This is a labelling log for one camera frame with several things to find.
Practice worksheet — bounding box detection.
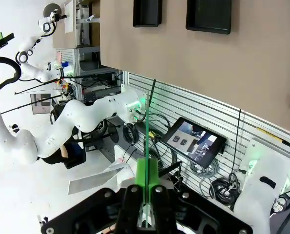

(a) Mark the green circuit board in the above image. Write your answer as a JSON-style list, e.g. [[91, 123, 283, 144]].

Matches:
[[144, 89, 152, 229]]

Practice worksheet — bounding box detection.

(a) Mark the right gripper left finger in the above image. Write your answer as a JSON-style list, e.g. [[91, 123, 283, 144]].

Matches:
[[40, 157, 149, 234]]

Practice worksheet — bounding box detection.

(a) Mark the brown board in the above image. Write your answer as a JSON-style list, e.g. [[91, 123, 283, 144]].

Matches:
[[53, 0, 101, 48]]

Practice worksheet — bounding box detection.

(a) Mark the grey cable coil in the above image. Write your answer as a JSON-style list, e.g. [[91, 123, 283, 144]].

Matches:
[[189, 157, 220, 180]]

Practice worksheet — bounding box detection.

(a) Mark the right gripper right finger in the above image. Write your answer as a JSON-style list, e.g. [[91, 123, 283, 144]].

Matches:
[[148, 157, 254, 234]]

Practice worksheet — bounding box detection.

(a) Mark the ribbed aluminium base panel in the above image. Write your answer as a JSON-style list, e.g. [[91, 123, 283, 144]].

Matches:
[[122, 70, 290, 203]]

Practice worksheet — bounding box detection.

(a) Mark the black plastic ESD tray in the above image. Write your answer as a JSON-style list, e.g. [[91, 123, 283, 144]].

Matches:
[[185, 0, 232, 35], [132, 0, 163, 28]]

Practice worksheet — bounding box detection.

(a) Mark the shiny metal sheet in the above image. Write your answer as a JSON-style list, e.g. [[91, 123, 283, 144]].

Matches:
[[68, 160, 130, 195]]

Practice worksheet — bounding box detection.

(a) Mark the black cable coil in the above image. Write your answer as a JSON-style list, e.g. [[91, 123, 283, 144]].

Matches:
[[210, 177, 241, 206], [122, 122, 138, 145]]

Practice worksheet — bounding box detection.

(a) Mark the black tablet screen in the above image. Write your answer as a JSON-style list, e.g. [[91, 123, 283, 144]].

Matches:
[[160, 117, 228, 169]]

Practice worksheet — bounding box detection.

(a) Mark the black left arm cable sleeve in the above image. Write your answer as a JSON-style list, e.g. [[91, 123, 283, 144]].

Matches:
[[0, 57, 22, 96]]

